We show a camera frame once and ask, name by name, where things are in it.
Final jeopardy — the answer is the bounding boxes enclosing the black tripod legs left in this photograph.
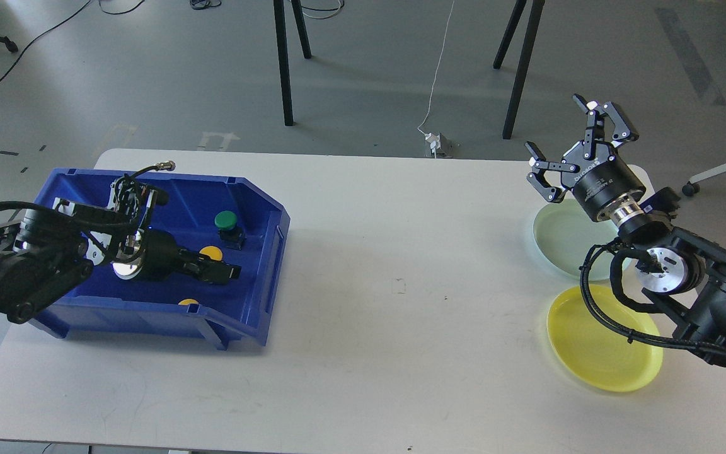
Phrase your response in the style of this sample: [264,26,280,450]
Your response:
[272,1,312,127]

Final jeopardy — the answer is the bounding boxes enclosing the white power adapter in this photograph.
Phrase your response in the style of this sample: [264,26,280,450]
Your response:
[424,132,454,159]

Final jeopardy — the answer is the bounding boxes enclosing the black floor cable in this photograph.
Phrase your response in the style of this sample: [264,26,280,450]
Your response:
[0,0,146,112]

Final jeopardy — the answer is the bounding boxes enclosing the white chair base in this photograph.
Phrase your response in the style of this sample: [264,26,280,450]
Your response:
[682,163,726,197]

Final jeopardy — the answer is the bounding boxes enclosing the yellow plastic plate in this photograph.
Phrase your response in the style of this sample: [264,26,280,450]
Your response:
[546,287,664,393]

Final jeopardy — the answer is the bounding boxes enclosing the white cable on floor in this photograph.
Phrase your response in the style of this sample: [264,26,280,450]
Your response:
[418,0,458,134]

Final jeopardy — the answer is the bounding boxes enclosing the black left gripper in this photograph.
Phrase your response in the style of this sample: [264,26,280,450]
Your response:
[112,230,242,285]

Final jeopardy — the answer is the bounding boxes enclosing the black tripod legs right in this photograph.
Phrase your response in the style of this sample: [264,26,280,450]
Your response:
[492,1,546,140]

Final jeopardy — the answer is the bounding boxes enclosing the black tripod legs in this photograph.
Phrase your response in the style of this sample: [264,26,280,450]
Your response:
[272,1,312,127]
[492,1,546,140]

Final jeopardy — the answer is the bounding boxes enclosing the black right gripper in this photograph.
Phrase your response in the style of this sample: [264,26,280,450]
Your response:
[524,95,647,223]

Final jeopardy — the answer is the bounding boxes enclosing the blue plastic bin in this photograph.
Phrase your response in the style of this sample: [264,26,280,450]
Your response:
[31,168,290,349]

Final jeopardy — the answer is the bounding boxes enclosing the green push button right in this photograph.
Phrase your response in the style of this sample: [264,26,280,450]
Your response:
[214,210,246,250]

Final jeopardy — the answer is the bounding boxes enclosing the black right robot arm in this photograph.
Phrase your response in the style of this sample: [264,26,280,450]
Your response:
[525,94,726,368]

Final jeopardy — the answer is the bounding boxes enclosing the pale green plastic plate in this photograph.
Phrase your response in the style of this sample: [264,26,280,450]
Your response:
[532,199,618,279]

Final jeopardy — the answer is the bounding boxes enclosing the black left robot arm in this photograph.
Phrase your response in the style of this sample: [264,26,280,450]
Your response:
[0,161,240,324]

